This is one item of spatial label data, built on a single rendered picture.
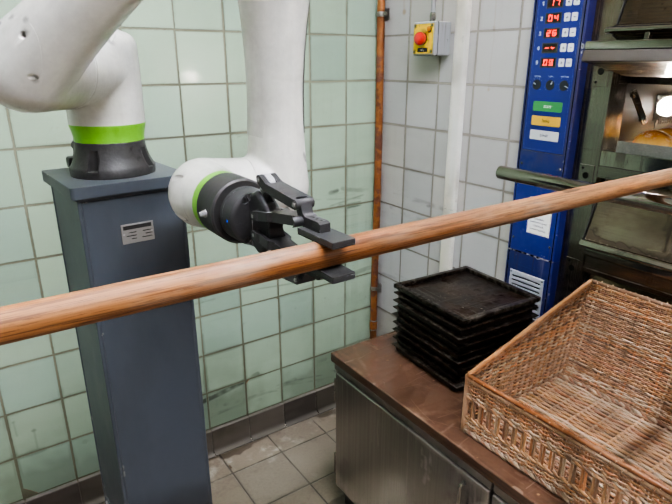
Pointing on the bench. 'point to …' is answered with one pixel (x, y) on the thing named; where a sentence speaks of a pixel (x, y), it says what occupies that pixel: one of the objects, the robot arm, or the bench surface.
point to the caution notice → (539, 225)
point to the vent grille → (528, 286)
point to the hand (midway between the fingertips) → (326, 252)
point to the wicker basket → (496, 408)
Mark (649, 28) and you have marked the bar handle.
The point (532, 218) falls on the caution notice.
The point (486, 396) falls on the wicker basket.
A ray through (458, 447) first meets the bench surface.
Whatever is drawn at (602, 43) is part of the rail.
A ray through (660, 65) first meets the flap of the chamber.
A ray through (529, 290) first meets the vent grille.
